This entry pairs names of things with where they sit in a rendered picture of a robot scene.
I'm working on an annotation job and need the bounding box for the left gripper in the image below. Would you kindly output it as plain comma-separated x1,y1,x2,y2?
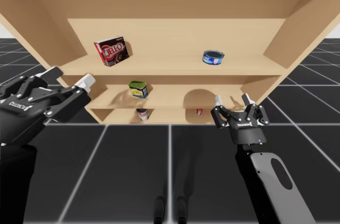
0,66,96,145

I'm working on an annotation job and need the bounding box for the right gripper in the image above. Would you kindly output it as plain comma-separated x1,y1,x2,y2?
210,92,270,145

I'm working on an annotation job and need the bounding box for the blue flat can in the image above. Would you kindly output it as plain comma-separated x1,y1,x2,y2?
202,50,225,66

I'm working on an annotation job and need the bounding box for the brown and red carton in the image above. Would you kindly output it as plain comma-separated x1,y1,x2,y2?
93,36,130,67

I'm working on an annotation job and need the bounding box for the green and blue rectangular can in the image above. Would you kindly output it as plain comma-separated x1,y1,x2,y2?
128,80,149,99

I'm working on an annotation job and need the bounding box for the red and white can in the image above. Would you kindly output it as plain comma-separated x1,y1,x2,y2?
135,108,151,122

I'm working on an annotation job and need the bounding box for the pale wooden shelf unit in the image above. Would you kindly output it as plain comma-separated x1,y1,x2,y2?
0,0,340,125

